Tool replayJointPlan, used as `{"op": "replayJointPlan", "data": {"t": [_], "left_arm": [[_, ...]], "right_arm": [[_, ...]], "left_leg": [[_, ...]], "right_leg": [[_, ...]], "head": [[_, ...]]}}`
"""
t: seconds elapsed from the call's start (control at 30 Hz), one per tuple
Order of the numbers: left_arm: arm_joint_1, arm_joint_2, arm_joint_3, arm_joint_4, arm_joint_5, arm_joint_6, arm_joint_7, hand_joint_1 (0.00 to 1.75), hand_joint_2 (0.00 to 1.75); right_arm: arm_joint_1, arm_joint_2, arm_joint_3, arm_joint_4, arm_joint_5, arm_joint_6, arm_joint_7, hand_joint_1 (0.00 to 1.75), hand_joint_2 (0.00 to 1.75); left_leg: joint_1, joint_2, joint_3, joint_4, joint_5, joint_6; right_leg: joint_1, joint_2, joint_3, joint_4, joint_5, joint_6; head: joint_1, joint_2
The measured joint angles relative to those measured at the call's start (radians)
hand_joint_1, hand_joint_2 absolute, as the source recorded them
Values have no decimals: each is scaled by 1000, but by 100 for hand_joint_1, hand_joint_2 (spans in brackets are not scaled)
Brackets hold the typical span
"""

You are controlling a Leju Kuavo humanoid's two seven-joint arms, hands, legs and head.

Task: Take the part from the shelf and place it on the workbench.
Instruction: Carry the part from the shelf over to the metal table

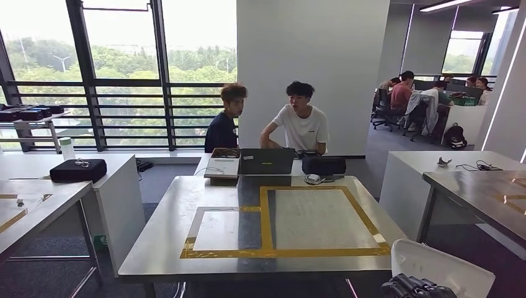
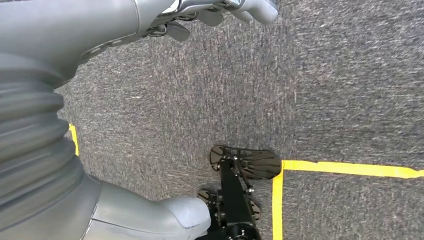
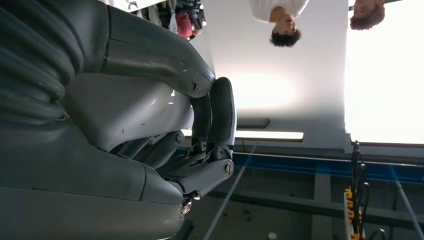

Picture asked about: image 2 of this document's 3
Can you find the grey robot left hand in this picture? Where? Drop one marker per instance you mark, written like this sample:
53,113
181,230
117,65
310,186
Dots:
66,33

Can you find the ribbed grey left arm sleeve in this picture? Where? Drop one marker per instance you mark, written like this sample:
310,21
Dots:
33,149

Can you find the yellow floor tape square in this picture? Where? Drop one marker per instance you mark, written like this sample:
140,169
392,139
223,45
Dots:
331,166
74,139

